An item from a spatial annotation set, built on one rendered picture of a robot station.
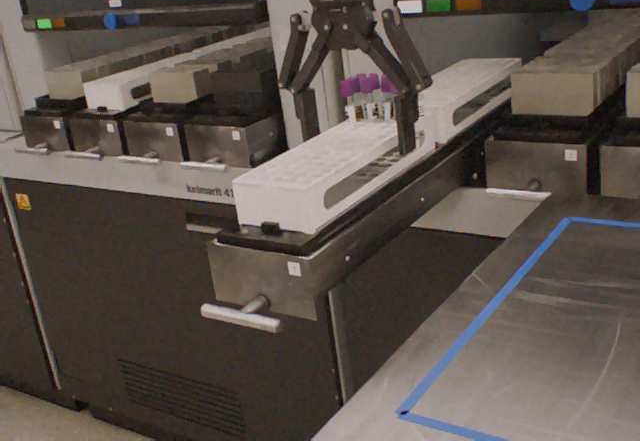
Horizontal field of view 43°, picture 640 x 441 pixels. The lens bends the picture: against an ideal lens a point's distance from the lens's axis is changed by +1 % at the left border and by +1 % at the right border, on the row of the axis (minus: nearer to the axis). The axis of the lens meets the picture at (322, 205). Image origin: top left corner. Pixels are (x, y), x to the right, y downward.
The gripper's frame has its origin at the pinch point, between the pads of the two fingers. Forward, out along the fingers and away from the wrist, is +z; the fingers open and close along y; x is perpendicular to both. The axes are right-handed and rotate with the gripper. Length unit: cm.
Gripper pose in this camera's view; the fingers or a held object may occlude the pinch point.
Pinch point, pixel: (357, 139)
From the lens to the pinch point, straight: 97.6
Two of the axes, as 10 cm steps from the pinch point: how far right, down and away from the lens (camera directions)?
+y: 8.3, 1.0, -5.5
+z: 1.2, 9.3, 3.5
